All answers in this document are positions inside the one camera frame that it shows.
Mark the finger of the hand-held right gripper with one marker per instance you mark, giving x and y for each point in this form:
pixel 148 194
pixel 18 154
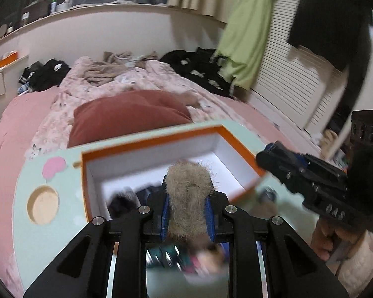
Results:
pixel 279 169
pixel 295 158

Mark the orange cardboard box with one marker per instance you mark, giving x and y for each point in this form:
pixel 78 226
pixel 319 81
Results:
pixel 143 167

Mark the white louvered closet door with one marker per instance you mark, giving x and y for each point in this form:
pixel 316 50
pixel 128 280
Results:
pixel 283 68

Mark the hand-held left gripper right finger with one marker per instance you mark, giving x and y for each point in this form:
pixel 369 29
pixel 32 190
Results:
pixel 211 220

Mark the small orange tray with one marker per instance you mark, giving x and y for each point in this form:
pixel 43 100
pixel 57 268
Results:
pixel 6 62

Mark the pink floral quilt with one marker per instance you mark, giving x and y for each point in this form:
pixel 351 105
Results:
pixel 161 74

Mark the black hanging garment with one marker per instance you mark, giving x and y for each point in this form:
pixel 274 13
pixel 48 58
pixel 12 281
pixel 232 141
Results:
pixel 329 21

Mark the beige fur ball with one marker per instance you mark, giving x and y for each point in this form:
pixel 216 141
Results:
pixel 188 198

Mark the green hanging garment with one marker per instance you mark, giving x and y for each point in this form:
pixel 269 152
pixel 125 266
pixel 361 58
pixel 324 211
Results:
pixel 248 31

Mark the dark green toy car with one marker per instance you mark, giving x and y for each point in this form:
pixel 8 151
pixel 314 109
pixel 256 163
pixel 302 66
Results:
pixel 164 256

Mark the black pouch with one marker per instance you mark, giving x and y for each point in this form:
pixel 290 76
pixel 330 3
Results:
pixel 121 205

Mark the person's right hand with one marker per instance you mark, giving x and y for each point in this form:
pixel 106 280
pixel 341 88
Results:
pixel 326 242

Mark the black white striped clothes pile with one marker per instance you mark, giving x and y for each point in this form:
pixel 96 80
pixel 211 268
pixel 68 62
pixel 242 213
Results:
pixel 46 74

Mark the round mirror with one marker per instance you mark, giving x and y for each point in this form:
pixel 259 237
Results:
pixel 1 31

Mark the beige knit cloth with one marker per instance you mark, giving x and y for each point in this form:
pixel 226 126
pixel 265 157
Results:
pixel 102 71

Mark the green cartoon printed desktop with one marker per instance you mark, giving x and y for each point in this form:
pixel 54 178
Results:
pixel 49 229

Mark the red pillow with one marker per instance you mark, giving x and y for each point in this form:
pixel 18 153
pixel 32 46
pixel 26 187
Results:
pixel 127 115

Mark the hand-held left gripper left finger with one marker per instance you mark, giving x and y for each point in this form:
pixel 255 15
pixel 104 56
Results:
pixel 164 220

